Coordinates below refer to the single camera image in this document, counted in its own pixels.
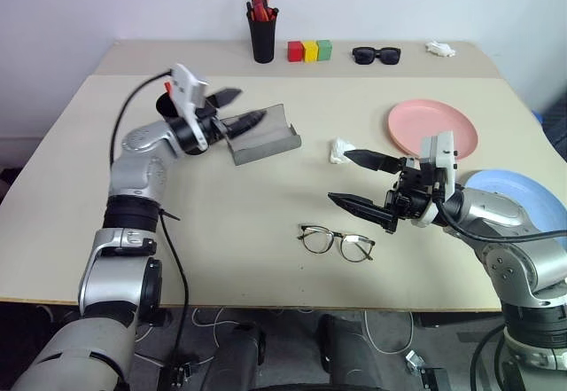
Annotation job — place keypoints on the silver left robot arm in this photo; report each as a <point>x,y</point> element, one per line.
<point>133,182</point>

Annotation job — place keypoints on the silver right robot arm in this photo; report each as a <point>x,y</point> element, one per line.
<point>509,267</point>

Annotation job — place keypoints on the thin framed clear eyeglasses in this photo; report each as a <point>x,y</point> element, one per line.
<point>316,240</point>

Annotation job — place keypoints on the blue plate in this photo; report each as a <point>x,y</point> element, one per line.
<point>531,196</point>

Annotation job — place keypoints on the yellow wooden block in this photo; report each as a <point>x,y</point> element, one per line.
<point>310,51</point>

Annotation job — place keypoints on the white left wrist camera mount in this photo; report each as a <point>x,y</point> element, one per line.
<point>186,89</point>

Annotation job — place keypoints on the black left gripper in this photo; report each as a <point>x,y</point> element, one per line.
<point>213,126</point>

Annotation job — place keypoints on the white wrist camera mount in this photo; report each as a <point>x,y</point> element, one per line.
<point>443,151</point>
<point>186,89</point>

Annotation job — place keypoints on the red wooden block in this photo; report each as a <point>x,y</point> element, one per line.
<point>295,52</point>

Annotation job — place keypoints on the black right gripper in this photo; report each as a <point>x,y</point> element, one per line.
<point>409,196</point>

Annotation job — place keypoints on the dark rounded shape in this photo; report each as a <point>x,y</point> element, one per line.
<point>239,355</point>
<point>350,355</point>

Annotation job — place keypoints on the grey open glasses case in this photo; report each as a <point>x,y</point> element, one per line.
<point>261,145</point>

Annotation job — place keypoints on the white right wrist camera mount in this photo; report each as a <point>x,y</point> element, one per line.
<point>443,151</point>

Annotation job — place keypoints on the green wooden block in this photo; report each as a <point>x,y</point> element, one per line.
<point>324,50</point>

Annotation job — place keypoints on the pink plate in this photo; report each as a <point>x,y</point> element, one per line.
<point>421,122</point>

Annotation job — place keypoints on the small white connector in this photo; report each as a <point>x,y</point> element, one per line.
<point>414,360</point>

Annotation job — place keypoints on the black sunglasses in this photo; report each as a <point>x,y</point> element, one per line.
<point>365,55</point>

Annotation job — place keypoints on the white crumpled tissue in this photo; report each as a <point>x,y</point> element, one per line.
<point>440,49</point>
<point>340,149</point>

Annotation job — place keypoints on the tall black pen holder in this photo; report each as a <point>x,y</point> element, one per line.
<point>263,38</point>

